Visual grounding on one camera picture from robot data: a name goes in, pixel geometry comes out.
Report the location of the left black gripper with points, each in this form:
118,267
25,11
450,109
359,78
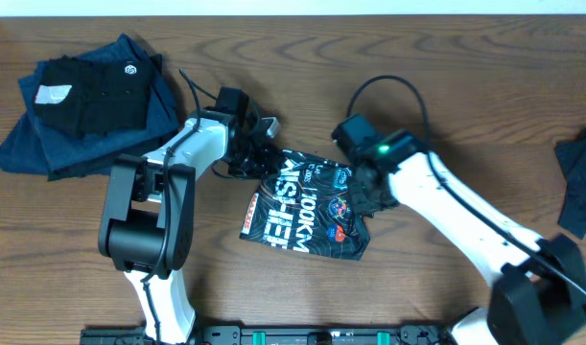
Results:
253,156

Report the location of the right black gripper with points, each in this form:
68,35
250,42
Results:
365,193

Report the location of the black jersey with orange lines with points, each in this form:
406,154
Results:
305,207

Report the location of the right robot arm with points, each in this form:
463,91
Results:
538,285

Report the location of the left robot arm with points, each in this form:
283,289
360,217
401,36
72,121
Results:
147,223

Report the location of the black folded shirt on stack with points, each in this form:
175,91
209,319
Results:
79,97

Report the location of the dark garment at right edge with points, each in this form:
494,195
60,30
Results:
571,156

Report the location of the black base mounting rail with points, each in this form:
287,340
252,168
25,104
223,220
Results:
236,335

